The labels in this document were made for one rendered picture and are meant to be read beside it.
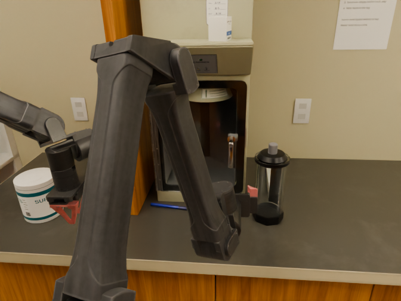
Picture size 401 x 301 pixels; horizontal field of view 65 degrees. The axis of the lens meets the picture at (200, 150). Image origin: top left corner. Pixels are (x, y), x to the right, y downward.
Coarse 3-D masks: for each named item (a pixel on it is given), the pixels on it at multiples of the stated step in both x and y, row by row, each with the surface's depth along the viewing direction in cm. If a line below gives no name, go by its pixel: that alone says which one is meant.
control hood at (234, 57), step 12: (192, 48) 83; (204, 48) 83; (216, 48) 83; (228, 48) 82; (240, 48) 82; (252, 48) 82; (228, 60) 87; (240, 60) 87; (228, 72) 92; (240, 72) 92
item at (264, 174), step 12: (288, 156) 98; (264, 168) 96; (276, 168) 94; (264, 180) 97; (276, 180) 97; (264, 192) 99; (276, 192) 98; (264, 204) 101; (276, 204) 100; (264, 216) 102; (276, 216) 102
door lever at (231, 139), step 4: (232, 136) 102; (228, 140) 103; (232, 140) 101; (232, 144) 98; (232, 148) 99; (232, 152) 100; (232, 156) 100; (232, 160) 101; (228, 164) 102; (232, 164) 101
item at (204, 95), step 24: (192, 96) 99; (216, 96) 98; (240, 96) 97; (216, 120) 101; (240, 120) 100; (216, 144) 104; (240, 144) 104; (168, 168) 110; (216, 168) 108; (240, 168) 107; (240, 192) 111
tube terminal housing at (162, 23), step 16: (144, 0) 90; (160, 0) 89; (176, 0) 89; (192, 0) 88; (240, 0) 87; (144, 16) 91; (160, 16) 91; (176, 16) 90; (192, 16) 90; (240, 16) 89; (144, 32) 93; (160, 32) 93; (176, 32) 92; (192, 32) 92; (240, 32) 91; (240, 80) 96; (160, 192) 116; (176, 192) 115
